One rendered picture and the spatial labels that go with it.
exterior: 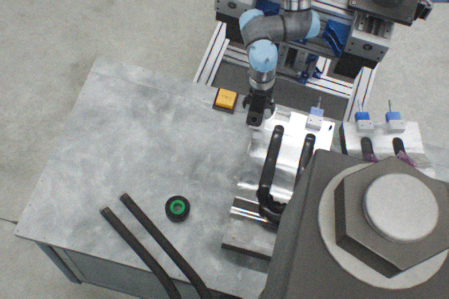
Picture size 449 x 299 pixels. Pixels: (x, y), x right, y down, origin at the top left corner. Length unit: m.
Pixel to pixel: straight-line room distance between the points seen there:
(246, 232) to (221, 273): 0.15
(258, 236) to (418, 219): 1.24
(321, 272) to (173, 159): 1.38
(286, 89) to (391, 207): 2.26
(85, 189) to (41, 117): 1.14
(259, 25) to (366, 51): 0.57
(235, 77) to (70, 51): 0.93
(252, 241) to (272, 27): 0.64
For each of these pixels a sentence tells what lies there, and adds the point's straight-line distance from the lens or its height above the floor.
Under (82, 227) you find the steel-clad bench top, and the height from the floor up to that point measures 0.80.
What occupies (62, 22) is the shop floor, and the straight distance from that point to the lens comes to 3.20.
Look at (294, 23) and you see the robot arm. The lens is 1.53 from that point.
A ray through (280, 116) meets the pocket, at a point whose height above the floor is 0.86.
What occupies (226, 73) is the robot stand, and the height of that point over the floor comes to 0.21.
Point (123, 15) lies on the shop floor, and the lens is 3.18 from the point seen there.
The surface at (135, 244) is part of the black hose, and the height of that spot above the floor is 0.86.
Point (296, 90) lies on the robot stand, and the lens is 2.70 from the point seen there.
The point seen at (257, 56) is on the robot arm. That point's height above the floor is 1.30.
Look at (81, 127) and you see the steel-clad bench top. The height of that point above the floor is 0.80.
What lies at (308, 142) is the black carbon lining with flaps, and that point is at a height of 0.88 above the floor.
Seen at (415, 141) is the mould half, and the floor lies 0.86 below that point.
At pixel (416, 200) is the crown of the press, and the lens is 0.46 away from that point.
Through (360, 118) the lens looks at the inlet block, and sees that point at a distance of 1.90.
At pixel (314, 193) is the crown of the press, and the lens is 0.49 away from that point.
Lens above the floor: 2.45
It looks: 64 degrees down
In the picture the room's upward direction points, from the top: 10 degrees clockwise
